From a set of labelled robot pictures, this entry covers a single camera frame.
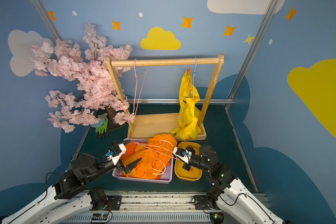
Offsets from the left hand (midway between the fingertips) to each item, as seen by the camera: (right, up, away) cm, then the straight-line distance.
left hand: (134, 146), depth 61 cm
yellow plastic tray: (+31, -22, +23) cm, 44 cm away
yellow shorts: (+26, +14, +12) cm, 32 cm away
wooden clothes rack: (-5, +7, +46) cm, 47 cm away
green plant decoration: (-36, +6, +43) cm, 56 cm away
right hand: (+20, -3, +8) cm, 22 cm away
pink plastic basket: (+14, -23, +21) cm, 34 cm away
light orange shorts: (+8, -8, +17) cm, 20 cm away
